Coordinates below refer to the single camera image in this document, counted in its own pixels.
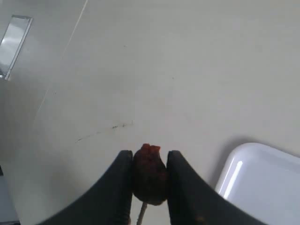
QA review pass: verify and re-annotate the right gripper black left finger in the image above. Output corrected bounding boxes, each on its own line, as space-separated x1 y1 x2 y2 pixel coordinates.
40 150 133 225

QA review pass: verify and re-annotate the dried red date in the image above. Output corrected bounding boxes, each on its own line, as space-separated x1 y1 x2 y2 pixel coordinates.
132 143 168 206

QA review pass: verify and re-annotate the white plastic tray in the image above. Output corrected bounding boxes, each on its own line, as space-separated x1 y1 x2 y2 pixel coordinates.
215 143 300 225

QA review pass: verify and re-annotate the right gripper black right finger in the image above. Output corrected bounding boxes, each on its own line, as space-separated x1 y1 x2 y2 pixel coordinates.
166 150 262 225

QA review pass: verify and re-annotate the door with glass window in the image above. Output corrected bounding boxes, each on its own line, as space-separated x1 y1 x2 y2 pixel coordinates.
0 15 33 80

